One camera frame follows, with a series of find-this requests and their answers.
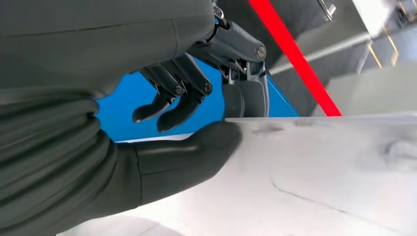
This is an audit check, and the blue metal shelf rack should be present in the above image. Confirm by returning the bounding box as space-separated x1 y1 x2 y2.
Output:
95 56 299 143

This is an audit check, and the red barrier tape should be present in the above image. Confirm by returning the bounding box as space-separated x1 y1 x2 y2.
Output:
248 0 343 118

